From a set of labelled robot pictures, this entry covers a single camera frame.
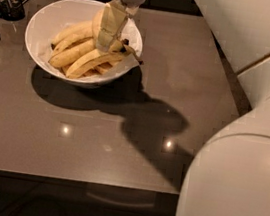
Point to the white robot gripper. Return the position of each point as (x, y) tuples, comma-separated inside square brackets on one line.
[(113, 20)]

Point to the curved yellow banana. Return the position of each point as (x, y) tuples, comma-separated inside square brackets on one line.
[(117, 45)]

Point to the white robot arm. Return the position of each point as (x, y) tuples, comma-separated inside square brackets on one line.
[(230, 175)]

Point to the yellow banana upper left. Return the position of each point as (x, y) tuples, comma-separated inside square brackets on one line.
[(69, 30)]

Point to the yellow banana front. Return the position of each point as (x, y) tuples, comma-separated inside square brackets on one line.
[(98, 62)]

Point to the yellow banana middle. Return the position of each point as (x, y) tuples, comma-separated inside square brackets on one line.
[(76, 56)]

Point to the white ceramic bowl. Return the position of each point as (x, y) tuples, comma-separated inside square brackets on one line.
[(52, 19)]

